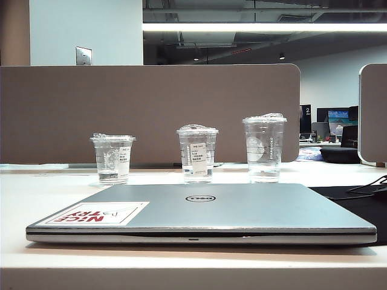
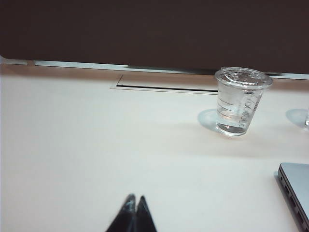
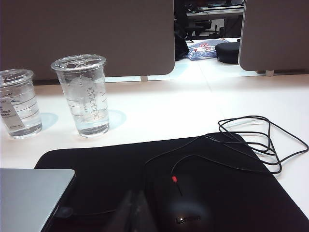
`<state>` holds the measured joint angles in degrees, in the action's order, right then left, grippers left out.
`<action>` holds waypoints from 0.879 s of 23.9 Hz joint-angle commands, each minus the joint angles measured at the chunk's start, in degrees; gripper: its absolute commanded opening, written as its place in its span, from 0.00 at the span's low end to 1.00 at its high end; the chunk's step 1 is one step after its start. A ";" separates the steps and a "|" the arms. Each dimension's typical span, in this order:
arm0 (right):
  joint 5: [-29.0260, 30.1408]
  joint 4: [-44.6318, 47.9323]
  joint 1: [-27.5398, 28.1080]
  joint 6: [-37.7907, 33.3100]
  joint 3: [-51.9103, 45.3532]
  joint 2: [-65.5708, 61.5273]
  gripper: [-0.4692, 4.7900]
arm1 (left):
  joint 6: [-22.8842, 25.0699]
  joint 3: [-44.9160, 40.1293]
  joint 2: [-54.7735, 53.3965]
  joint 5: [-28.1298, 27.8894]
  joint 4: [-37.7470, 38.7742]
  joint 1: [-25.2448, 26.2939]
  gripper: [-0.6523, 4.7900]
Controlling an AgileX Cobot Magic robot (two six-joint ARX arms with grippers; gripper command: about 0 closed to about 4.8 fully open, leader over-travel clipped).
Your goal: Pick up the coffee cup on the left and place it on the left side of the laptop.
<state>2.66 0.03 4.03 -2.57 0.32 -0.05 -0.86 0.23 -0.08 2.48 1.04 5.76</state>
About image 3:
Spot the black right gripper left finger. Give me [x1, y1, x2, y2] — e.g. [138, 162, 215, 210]
[115, 189, 133, 232]

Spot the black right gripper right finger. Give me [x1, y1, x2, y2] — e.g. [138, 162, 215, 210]
[132, 190, 158, 232]

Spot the silver Dell laptop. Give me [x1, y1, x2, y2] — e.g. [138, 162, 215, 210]
[0, 168, 76, 232]

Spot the tall clear plastic lidded cup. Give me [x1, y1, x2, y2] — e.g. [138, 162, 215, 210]
[50, 54, 111, 138]

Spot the small clear cup white label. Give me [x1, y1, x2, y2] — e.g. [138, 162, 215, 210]
[0, 69, 43, 140]

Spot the black Lenovo computer mouse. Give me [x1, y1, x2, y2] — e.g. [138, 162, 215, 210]
[144, 173, 219, 232]

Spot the black mouse pad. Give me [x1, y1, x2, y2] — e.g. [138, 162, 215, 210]
[35, 132, 309, 232]

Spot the blue patterned bag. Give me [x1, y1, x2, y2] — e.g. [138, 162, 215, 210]
[187, 40, 229, 61]

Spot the wide brown desk partition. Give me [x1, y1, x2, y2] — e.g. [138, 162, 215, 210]
[0, 0, 176, 81]

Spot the black round cushion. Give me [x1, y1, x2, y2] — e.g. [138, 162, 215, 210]
[214, 42, 241, 64]

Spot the narrow brown desk partition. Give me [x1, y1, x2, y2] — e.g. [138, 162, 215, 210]
[238, 0, 309, 72]

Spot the thin black mouse cable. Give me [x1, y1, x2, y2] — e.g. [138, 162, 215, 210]
[54, 115, 309, 218]

